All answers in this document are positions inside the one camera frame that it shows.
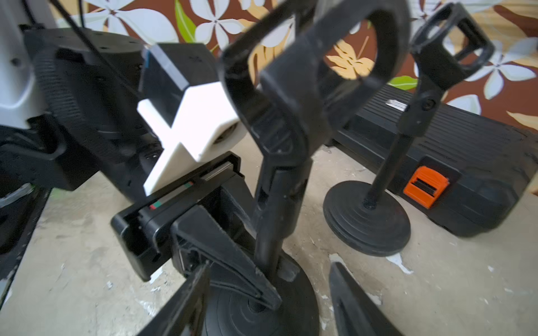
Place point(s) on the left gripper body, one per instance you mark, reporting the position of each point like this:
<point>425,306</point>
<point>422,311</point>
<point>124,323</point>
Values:
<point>144,228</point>

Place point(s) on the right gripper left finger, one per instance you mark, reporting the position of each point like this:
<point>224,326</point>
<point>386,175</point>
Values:
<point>185,311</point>

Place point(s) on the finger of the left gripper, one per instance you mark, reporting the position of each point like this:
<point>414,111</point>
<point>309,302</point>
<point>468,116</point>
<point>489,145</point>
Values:
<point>197,231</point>

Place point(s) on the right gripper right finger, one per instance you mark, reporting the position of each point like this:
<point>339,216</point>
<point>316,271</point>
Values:
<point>355,313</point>

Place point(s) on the black stand pole with clip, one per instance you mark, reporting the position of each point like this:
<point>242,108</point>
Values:
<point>439,71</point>

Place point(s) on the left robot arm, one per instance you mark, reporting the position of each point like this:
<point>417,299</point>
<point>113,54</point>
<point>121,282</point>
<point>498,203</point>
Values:
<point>69,99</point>

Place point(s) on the black plastic tool case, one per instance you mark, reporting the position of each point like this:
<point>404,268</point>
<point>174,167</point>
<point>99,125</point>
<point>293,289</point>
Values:
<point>488,164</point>

